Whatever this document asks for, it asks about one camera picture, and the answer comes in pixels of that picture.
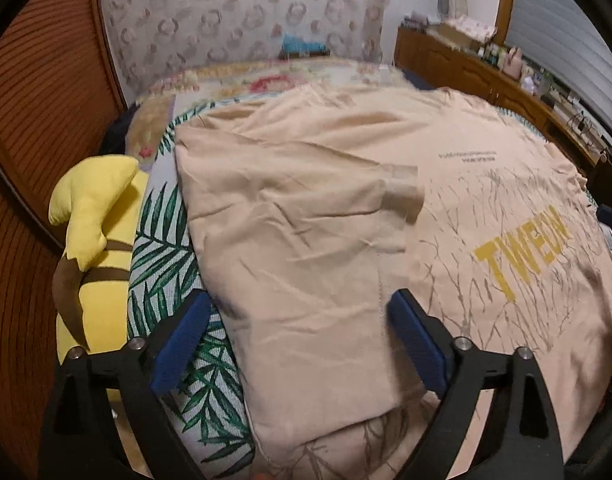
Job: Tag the window blind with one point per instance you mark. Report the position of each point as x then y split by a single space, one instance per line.
560 20

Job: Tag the pink bag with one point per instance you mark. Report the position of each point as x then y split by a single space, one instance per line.
513 62

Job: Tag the wooden window frame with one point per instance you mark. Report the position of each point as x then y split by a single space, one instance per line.
505 0

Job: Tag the palm leaf printed blanket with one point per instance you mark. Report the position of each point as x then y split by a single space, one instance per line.
156 240

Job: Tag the cardboard box with floral cloth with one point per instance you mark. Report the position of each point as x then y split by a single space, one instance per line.
460 32

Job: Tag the patterned curtain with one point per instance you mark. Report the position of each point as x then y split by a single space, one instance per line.
211 10

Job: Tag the wooden dresser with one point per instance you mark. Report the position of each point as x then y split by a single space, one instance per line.
460 70

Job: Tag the yellow plush toy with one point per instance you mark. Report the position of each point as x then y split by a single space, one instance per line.
91 200

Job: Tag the blue toy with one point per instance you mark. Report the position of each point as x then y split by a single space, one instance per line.
303 45

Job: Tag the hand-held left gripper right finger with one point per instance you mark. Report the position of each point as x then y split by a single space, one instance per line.
415 340

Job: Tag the dark blue bedsheet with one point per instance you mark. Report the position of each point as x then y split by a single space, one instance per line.
415 80

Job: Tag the wooden louvered wardrobe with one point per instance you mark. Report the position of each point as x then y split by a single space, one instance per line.
36 110

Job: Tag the beige printed t-shirt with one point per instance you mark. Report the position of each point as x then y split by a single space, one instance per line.
311 210

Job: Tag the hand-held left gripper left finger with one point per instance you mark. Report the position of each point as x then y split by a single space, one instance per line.
183 340

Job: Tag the floral blanket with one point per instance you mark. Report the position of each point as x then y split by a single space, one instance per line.
226 85

